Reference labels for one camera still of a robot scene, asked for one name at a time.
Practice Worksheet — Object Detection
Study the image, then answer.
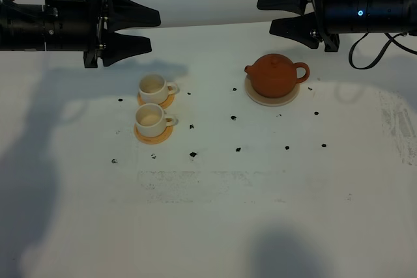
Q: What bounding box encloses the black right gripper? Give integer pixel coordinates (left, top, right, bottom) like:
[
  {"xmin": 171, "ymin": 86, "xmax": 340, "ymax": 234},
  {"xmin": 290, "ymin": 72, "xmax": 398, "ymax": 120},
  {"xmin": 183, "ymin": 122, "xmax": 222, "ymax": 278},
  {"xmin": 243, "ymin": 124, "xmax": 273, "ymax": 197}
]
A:
[{"xmin": 257, "ymin": 0, "xmax": 367, "ymax": 52}]

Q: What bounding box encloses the orange coaster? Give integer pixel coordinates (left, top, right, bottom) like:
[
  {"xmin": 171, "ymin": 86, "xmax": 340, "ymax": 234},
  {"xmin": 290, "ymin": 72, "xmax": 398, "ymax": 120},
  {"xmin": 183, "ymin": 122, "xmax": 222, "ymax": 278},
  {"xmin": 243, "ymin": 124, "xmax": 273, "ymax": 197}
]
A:
[
  {"xmin": 134, "ymin": 126, "xmax": 174, "ymax": 145},
  {"xmin": 137, "ymin": 92, "xmax": 175, "ymax": 109}
]

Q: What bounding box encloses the white teacup front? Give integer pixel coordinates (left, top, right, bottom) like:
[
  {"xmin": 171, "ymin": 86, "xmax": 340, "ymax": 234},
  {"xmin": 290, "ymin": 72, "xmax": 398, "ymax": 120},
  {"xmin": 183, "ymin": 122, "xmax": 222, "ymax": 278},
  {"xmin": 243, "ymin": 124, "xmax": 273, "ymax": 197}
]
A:
[{"xmin": 135, "ymin": 104, "xmax": 178, "ymax": 138}]

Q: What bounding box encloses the white teacup rear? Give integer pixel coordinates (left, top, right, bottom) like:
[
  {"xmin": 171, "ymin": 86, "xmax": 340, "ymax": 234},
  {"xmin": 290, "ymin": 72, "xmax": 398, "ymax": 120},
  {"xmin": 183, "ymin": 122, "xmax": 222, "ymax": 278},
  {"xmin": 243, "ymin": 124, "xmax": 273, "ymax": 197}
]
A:
[{"xmin": 139, "ymin": 74, "xmax": 178, "ymax": 105}]

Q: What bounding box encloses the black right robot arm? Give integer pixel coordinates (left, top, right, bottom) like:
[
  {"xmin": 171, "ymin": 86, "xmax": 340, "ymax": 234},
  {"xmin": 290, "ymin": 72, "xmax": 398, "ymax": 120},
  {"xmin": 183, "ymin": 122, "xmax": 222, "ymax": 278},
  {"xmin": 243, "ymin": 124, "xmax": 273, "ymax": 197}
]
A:
[{"xmin": 257, "ymin": 0, "xmax": 416, "ymax": 52}]

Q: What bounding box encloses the brown clay teapot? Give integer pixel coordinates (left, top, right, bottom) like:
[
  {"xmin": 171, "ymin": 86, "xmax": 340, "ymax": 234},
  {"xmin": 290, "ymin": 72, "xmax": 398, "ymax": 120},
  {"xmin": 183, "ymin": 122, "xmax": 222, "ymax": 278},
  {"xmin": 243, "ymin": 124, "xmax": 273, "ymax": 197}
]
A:
[{"xmin": 244, "ymin": 54, "xmax": 310, "ymax": 98}]

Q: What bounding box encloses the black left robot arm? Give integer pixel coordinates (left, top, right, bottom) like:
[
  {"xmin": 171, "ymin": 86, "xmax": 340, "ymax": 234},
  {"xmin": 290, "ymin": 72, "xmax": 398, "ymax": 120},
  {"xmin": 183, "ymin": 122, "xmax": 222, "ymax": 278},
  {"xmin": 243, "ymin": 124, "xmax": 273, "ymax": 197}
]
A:
[{"xmin": 1, "ymin": 0, "xmax": 161, "ymax": 68}]

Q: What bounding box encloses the white teacup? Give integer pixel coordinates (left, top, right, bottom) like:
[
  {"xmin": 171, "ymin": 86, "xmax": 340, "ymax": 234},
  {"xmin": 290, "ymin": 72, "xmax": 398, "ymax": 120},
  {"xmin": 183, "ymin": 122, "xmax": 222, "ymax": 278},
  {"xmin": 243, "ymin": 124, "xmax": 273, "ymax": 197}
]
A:
[
  {"xmin": 139, "ymin": 74, "xmax": 178, "ymax": 105},
  {"xmin": 135, "ymin": 104, "xmax": 178, "ymax": 138}
]

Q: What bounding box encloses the beige round teapot coaster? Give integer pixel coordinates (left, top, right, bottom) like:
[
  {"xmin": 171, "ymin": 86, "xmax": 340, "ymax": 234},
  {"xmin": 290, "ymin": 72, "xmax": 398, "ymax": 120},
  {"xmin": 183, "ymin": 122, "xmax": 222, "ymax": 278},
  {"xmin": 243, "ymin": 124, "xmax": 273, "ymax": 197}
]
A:
[{"xmin": 244, "ymin": 76, "xmax": 300, "ymax": 107}]

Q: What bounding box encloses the orange coaster rear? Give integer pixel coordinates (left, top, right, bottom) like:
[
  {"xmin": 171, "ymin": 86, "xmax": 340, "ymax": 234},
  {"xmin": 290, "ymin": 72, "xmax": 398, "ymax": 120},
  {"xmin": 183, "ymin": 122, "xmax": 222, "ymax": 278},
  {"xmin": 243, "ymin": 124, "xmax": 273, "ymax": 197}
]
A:
[{"xmin": 137, "ymin": 92, "xmax": 175, "ymax": 109}]

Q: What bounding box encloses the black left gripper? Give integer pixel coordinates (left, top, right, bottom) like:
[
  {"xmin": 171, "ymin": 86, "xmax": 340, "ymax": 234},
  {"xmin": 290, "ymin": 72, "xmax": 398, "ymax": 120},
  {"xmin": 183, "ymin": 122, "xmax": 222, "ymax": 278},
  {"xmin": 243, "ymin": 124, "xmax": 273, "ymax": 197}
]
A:
[{"xmin": 44, "ymin": 0, "xmax": 161, "ymax": 68}]

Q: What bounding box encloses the orange coaster front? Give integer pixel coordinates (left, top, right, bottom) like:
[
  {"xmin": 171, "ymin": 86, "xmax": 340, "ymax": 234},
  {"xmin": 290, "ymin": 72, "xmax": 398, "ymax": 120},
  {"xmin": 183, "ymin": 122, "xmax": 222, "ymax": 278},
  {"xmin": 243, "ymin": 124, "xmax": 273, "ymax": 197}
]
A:
[{"xmin": 134, "ymin": 126, "xmax": 174, "ymax": 145}]

